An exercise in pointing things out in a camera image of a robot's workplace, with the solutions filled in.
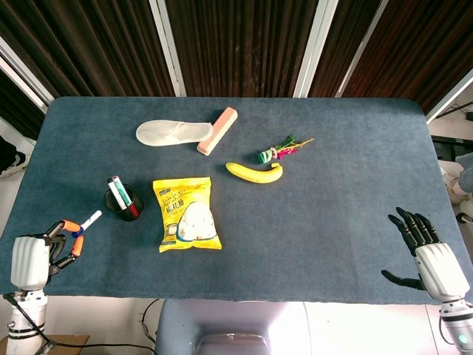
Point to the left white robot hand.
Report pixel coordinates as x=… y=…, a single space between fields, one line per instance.
x=29 y=259

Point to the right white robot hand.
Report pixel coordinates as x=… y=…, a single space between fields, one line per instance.
x=439 y=266

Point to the white marker blue cap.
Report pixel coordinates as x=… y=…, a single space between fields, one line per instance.
x=91 y=220

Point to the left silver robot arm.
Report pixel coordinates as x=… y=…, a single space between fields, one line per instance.
x=27 y=321

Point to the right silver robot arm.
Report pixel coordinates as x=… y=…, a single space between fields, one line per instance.
x=456 y=325

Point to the white marker black cap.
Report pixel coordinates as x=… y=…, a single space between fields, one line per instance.
x=115 y=192

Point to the black pen cup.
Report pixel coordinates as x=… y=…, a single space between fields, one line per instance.
x=129 y=215

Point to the white marker with teal label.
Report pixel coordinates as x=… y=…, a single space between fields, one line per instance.
x=123 y=190

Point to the black caster wheel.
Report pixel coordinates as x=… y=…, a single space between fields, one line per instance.
x=463 y=218

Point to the brown cardboard box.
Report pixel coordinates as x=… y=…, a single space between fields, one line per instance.
x=70 y=342

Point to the blue jeans leg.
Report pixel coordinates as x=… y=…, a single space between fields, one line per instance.
x=466 y=172

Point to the black and white sneaker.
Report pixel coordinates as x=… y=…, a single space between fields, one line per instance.
x=13 y=159

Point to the black metal stand bar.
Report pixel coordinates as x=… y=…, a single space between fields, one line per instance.
x=452 y=139

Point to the blue table cloth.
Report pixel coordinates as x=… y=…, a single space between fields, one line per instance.
x=295 y=240

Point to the yellow snack bag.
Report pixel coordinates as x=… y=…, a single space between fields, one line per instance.
x=188 y=216

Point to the white disposable slipper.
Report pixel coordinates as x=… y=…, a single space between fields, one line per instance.
x=166 y=132

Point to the colourful artificial flower bundle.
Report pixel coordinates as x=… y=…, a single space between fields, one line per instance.
x=281 y=149

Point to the yellow banana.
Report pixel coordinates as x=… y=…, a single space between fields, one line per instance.
x=253 y=174

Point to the grey robot torso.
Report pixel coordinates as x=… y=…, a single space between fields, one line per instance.
x=229 y=327

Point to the dark brown curtain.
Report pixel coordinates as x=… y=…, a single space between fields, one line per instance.
x=242 y=44
x=399 y=44
x=85 y=44

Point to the pink board eraser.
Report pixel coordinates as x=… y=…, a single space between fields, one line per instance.
x=218 y=130

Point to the white frame post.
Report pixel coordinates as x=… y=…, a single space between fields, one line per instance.
x=360 y=51
x=22 y=75
x=449 y=98
x=168 y=48
x=310 y=48

